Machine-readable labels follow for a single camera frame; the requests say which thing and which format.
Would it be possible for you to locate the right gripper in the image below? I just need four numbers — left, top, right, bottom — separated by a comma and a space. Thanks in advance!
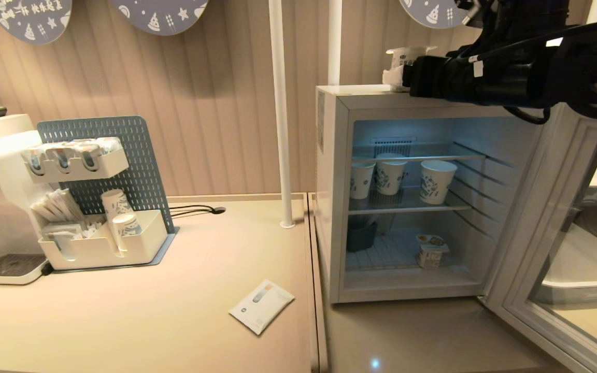
381, 46, 553, 108

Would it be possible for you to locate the white lidded cup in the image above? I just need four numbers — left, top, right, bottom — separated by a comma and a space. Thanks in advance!
386, 46, 438, 72

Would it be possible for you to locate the printed paper cup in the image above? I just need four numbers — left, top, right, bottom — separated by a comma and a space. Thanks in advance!
420, 160, 458, 205
350, 161, 377, 200
101, 189, 134, 223
111, 213, 143, 253
375, 153, 408, 196

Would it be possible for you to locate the white mini fridge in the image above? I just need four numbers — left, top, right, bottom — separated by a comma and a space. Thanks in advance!
315, 84, 563, 304

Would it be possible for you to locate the small yogurt cup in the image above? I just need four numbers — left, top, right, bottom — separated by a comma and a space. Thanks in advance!
415, 234, 451, 269

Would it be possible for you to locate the glass fridge door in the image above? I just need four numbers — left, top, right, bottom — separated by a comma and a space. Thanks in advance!
477, 103, 597, 373

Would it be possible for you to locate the dark plastic container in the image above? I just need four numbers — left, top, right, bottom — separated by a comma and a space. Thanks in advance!
347, 217, 379, 253

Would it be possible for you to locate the white flat packet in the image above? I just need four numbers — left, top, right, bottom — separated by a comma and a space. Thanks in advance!
228, 279, 296, 336

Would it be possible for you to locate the blue-grey pegboard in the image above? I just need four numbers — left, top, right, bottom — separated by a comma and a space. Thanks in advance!
36, 116, 178, 271

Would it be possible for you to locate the white organiser bin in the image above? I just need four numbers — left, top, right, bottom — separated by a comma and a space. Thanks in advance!
38, 209, 169, 271

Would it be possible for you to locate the white pegboard shelf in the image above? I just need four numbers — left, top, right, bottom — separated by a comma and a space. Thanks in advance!
21, 137, 130, 184

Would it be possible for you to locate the bundle of paper sachets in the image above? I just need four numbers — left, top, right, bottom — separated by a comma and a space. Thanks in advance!
30, 188, 86, 223

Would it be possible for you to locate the drip tray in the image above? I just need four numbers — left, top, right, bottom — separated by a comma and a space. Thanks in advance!
0, 253, 49, 286

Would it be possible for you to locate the round blue wall decoration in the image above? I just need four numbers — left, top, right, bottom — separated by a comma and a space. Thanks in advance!
109, 0, 210, 36
399, 0, 468, 30
0, 0, 73, 45

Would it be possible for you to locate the wire fridge shelf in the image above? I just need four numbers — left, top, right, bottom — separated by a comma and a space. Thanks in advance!
348, 203, 474, 216
351, 152, 487, 163

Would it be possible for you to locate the black power cable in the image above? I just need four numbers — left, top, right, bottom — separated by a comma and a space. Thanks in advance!
168, 204, 226, 219

